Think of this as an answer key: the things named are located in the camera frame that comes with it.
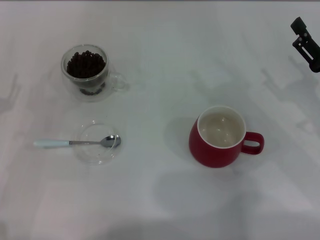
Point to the pile of coffee beans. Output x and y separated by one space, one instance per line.
85 66

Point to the red ceramic mug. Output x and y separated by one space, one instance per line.
210 152

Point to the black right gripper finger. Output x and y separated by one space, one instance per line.
303 47

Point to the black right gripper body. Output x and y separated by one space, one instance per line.
316 67

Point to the clear glass saucer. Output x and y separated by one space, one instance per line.
95 155

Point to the clear double-wall glass cup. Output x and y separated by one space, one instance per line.
71 86

